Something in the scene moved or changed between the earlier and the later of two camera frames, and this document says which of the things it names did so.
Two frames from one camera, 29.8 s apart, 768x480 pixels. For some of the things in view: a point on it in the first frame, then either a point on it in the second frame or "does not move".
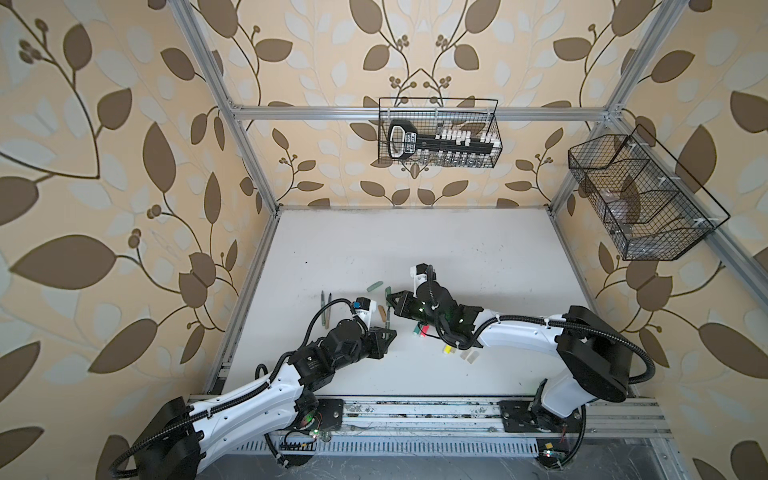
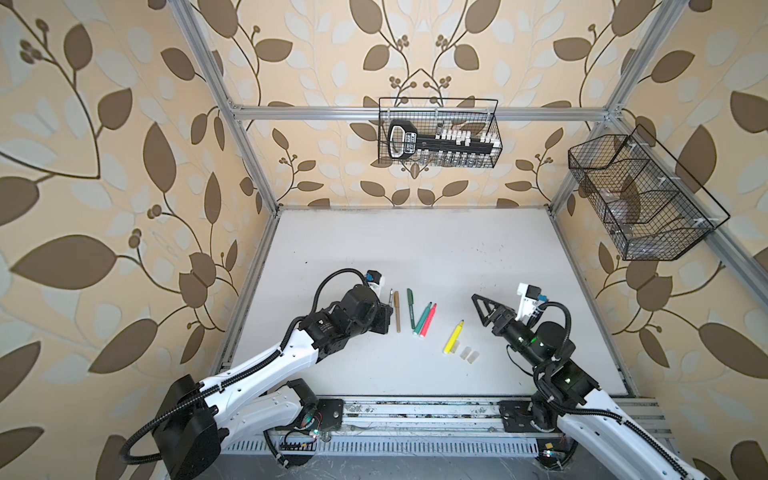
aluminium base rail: [604, 425] does not move
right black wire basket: [649, 206] does not move
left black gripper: [379, 346] to [382, 311]
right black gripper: [401, 309] to [503, 318]
